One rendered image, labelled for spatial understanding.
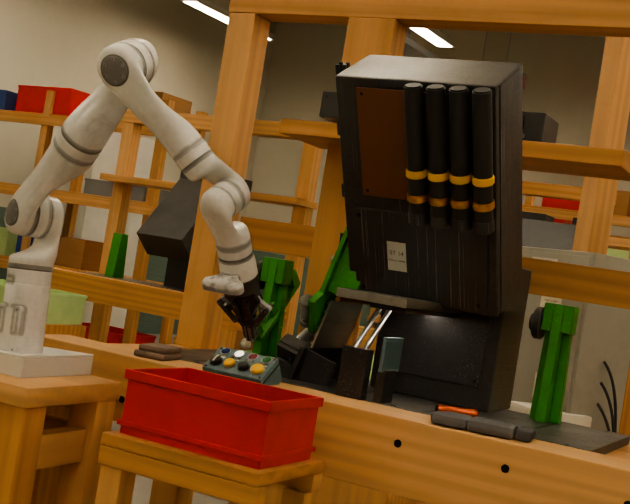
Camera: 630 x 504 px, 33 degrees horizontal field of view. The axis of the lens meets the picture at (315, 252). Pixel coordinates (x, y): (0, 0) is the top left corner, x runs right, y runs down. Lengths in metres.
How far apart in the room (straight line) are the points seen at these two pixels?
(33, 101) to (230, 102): 5.86
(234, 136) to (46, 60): 8.66
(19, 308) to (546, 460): 1.09
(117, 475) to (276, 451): 0.30
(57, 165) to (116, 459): 0.59
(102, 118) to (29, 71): 9.34
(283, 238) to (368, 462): 1.05
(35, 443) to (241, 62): 1.37
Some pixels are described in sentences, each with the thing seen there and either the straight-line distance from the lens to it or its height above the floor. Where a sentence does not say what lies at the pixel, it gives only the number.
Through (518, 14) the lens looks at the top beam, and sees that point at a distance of 2.77.
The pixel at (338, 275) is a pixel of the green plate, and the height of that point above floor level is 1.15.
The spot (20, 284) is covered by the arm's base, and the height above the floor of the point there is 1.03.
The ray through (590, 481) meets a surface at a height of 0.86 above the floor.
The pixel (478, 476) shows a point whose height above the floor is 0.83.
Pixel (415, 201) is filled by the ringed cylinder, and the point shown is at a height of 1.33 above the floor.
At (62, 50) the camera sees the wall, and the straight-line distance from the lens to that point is 11.78.
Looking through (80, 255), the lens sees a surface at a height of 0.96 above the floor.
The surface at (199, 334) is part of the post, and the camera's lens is 3.02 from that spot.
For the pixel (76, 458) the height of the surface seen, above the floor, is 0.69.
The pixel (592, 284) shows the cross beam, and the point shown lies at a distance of 2.69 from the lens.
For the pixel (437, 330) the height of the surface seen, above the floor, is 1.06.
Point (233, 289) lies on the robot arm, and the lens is 2.05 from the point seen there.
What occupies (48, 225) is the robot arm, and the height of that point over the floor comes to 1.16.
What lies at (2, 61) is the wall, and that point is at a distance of 11.20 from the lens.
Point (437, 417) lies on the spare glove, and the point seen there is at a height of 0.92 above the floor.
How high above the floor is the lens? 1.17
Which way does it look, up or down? 1 degrees up
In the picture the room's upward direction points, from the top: 9 degrees clockwise
